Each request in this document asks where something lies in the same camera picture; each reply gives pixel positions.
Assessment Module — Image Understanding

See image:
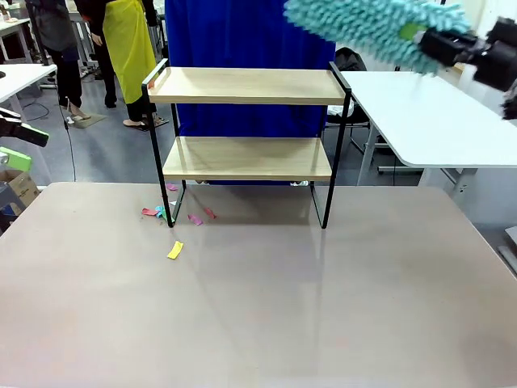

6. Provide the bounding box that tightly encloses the grey floor mat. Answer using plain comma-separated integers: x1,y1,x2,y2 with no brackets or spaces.
66,112,108,130

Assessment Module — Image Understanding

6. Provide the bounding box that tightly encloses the large white side table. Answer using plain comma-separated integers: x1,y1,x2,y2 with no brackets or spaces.
341,70,517,195

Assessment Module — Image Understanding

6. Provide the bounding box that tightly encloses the cardboard box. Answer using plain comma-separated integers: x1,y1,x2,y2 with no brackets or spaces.
0,169,41,216

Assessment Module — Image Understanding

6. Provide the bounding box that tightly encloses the small white round-edged table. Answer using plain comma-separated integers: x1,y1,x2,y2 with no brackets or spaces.
0,63,58,104

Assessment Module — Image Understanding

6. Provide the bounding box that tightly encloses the teal chenille duster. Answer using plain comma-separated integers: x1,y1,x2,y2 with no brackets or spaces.
282,0,473,77

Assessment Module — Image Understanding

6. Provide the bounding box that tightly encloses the person in grey top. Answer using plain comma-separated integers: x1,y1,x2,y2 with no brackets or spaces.
24,0,92,122

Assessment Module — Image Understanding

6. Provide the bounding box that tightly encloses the black floor cable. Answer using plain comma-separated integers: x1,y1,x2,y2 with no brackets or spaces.
59,103,78,183

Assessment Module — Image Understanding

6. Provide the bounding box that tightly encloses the white background desk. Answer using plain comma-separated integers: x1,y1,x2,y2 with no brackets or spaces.
0,15,33,64

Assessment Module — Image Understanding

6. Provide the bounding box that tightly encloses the black office chair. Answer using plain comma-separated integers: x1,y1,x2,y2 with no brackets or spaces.
325,47,379,175

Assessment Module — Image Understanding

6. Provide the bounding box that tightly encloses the two-tier wooden black-frame shelf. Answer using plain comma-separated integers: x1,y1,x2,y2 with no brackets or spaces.
141,58,352,230

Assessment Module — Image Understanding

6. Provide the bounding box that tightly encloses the person in blue hoodie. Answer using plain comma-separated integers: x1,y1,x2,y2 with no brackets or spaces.
164,0,337,186

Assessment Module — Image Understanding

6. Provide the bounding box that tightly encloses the person with yellow apron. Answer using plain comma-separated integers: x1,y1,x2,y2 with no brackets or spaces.
74,0,166,131

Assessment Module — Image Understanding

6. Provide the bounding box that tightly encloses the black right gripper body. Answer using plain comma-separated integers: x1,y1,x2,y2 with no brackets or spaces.
474,16,517,92

